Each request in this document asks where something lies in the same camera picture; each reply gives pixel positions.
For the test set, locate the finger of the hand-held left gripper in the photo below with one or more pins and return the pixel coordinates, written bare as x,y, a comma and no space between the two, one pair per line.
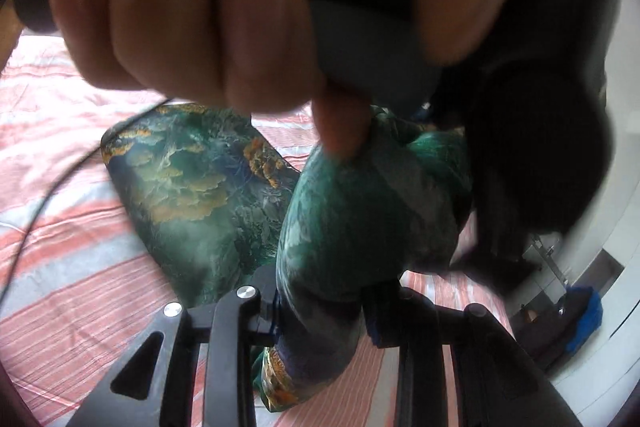
492,259

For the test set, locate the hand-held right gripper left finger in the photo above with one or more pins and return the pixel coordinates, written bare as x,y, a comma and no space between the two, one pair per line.
240,307

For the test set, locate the blue cloth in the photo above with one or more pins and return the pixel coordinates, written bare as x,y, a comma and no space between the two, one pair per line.
585,319

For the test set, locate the bed with pink striped sheet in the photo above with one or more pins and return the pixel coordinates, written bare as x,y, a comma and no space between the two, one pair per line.
75,257

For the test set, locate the green landscape print padded jacket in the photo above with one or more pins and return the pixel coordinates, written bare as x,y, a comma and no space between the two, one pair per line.
200,187

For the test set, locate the person's left hand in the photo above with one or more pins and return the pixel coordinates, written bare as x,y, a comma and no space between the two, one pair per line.
165,17

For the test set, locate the white wardrobe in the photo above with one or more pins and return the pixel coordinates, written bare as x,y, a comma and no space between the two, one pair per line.
617,307

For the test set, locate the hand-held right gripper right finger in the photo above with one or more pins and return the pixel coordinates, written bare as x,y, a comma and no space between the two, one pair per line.
381,324

